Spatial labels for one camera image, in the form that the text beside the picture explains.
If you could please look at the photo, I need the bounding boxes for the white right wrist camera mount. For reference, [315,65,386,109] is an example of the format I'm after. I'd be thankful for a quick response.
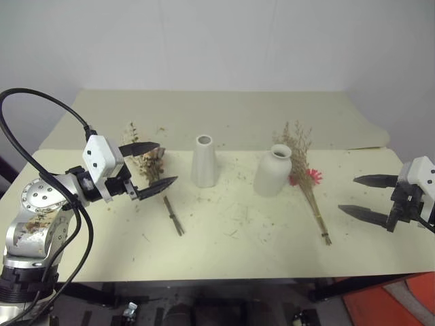
[397,156,435,225]

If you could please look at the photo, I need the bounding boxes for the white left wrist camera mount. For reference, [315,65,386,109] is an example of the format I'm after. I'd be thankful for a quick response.
[82,134,124,204]

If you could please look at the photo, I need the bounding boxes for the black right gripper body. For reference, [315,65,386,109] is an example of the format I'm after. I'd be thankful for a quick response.
[386,181,426,234]

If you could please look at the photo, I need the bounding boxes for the cream table cover sheet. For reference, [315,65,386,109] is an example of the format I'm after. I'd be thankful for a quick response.
[38,88,392,153]
[0,148,435,283]

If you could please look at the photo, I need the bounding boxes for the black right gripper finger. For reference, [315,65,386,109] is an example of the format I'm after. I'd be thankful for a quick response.
[353,173,400,189]
[337,204,390,230]

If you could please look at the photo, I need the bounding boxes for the white tapered cone vase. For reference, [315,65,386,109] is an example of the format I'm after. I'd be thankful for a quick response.
[190,134,219,188]

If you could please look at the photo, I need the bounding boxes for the orange box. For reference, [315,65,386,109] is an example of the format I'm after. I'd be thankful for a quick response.
[341,271,435,326]

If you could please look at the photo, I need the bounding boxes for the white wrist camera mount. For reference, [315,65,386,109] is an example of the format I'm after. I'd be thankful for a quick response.
[397,156,435,225]
[82,134,124,204]

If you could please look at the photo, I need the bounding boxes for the beige dried bunch, red flower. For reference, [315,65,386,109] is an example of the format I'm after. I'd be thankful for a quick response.
[271,120,333,247]

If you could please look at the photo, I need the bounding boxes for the brown dried flower bunch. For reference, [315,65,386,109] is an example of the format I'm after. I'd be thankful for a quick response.
[122,121,186,237]

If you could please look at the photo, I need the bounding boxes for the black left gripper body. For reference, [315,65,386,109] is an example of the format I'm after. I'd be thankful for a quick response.
[103,158,141,202]

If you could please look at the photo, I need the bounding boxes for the white round bottle vase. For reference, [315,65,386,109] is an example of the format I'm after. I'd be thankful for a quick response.
[253,143,294,198]

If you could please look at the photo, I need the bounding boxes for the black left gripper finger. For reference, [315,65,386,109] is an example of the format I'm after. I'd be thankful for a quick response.
[137,175,179,201]
[118,141,161,158]

